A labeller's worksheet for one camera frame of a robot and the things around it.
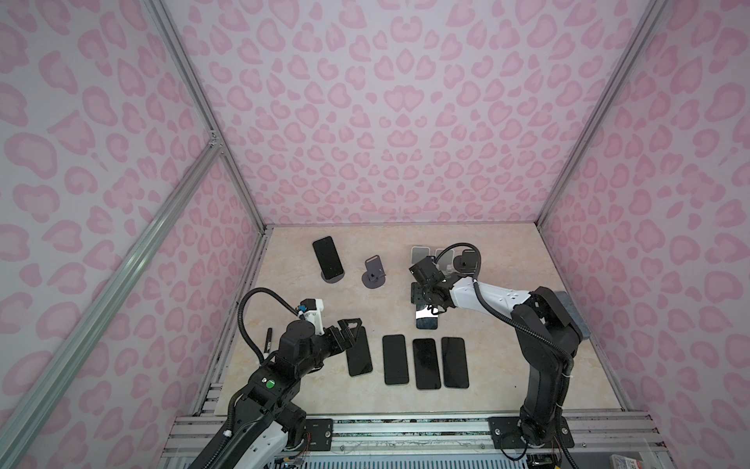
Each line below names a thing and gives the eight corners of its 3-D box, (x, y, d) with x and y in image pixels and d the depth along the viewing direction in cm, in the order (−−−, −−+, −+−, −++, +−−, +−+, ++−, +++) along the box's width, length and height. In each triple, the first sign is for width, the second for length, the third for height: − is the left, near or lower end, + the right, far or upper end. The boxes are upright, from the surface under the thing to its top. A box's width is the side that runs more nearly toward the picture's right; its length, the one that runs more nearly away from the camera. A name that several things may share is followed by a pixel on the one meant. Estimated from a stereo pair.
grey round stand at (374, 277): (368, 292, 103) (366, 274, 94) (361, 280, 106) (359, 261, 98) (385, 284, 105) (385, 266, 96) (378, 273, 108) (378, 254, 100)
